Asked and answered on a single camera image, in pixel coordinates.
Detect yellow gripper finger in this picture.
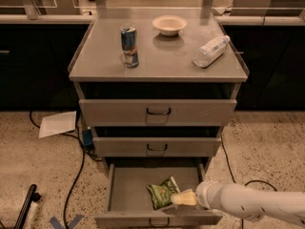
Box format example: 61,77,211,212
171,189,197,206

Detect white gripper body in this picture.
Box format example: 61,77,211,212
195,181,219,209

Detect green jalapeno chip bag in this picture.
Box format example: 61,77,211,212
146,176,180,210

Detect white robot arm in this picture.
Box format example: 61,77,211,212
171,181,305,227

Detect grey bottom drawer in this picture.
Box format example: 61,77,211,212
95,158,222,228

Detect grey drawer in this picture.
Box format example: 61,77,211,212
93,137,221,157
95,158,222,228
79,99,236,127

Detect grey middle drawer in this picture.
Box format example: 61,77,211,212
93,137,221,157

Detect grey drawer cabinet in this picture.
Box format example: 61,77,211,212
70,8,248,166

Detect grey top drawer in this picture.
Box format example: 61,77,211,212
79,99,236,127

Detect blue power adapter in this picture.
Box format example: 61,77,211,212
82,129,93,147

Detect clear plastic water bottle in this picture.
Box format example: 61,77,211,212
193,35,231,68

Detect white paper sheet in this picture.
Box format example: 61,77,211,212
39,111,76,138

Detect black stand foot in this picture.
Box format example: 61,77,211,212
13,184,41,229

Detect white paper bowl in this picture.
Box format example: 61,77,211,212
152,15,187,36

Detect blue energy drink can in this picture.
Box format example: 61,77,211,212
120,24,139,68

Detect black floor cable right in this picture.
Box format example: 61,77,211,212
220,136,278,229

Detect black floor cable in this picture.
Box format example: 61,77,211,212
220,136,278,229
28,110,103,229

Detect black floor cable left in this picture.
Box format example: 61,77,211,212
28,110,103,229

